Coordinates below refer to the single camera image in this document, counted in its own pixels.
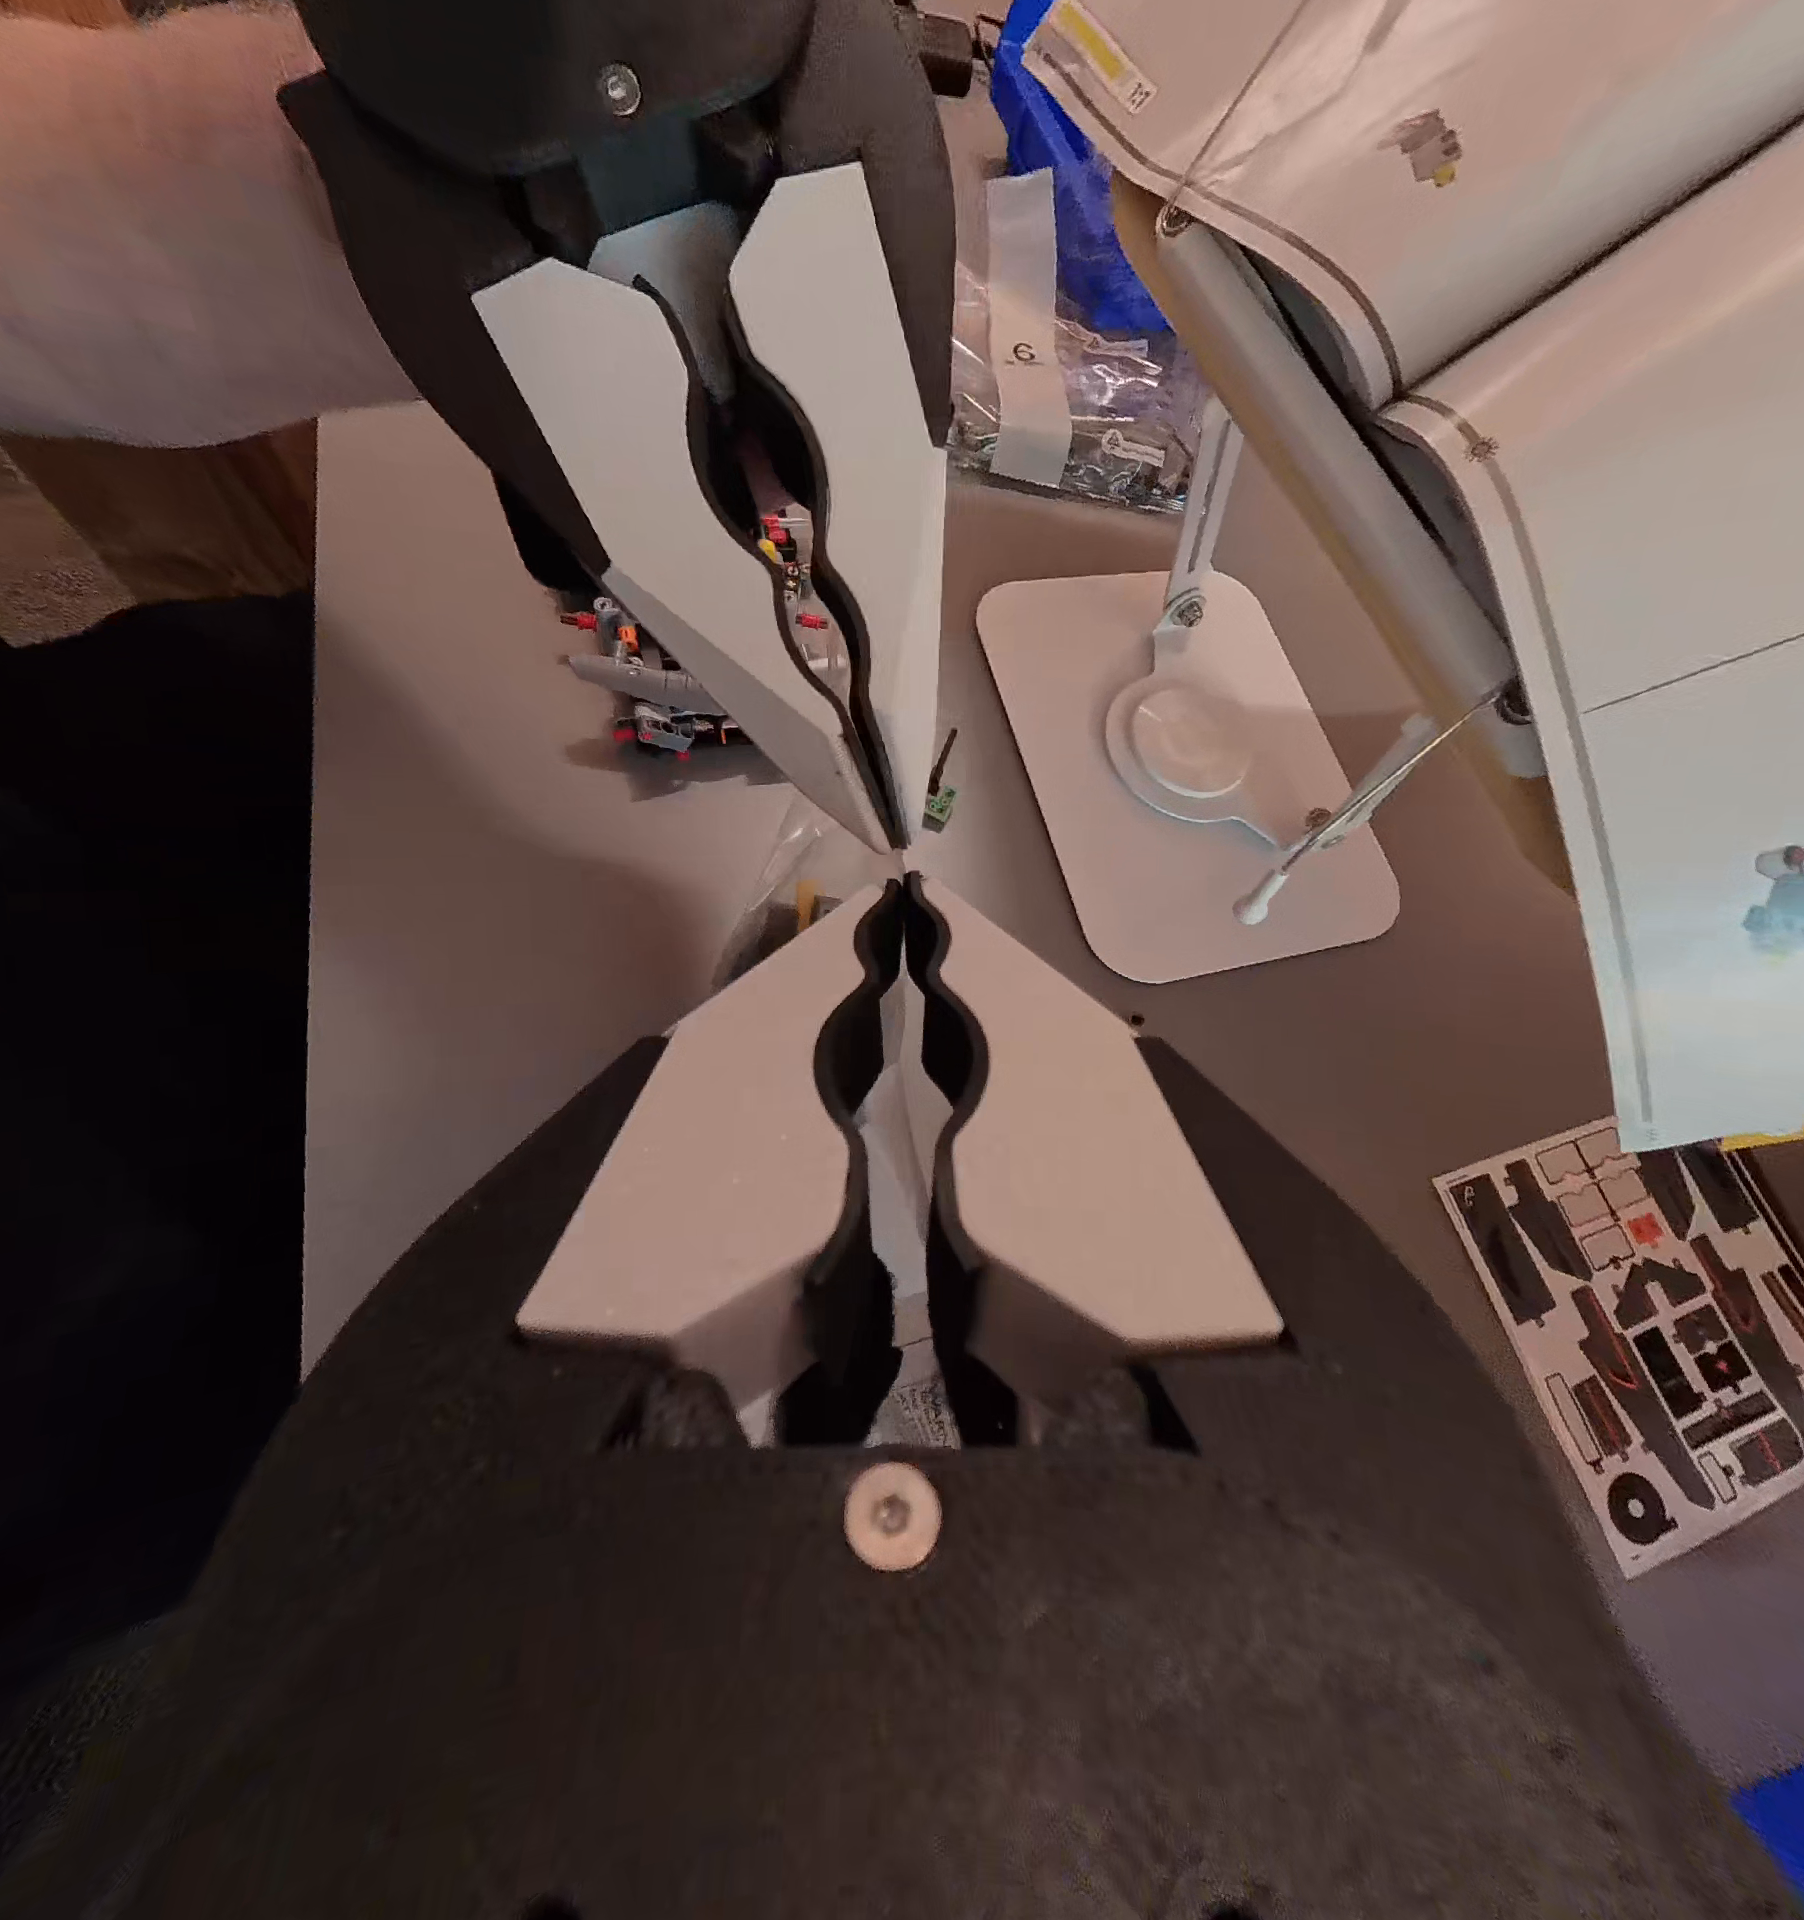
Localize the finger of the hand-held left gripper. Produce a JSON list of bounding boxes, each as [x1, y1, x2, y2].
[[473, 257, 904, 851], [728, 162, 949, 842]]

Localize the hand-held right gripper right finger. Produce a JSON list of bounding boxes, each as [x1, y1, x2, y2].
[[904, 874, 1286, 1449]]

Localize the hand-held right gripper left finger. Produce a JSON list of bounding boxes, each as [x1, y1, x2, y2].
[[515, 880, 904, 1449]]

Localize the clear plastic bag lego pieces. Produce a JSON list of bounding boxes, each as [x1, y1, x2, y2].
[[715, 788, 941, 1449]]

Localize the white strip lego bag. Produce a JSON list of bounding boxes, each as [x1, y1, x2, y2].
[[948, 165, 1220, 510]]

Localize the grey lego model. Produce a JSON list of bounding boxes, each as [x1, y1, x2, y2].
[[557, 503, 843, 767]]

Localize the lego sticker sheet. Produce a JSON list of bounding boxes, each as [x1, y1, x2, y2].
[[1431, 1117, 1804, 1579]]

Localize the white book stand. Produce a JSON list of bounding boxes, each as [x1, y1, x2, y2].
[[976, 225, 1580, 984]]

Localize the white instruction booklet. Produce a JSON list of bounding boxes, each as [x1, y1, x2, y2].
[[1023, 0, 1804, 1158]]

